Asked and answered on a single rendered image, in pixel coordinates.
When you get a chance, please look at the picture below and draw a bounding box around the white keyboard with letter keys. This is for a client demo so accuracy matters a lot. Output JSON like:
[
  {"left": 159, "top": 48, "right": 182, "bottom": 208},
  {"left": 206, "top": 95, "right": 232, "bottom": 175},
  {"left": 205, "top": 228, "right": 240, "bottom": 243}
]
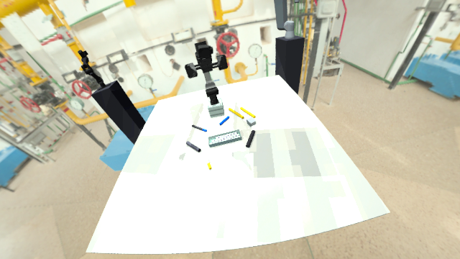
[{"left": 208, "top": 129, "right": 242, "bottom": 147}]

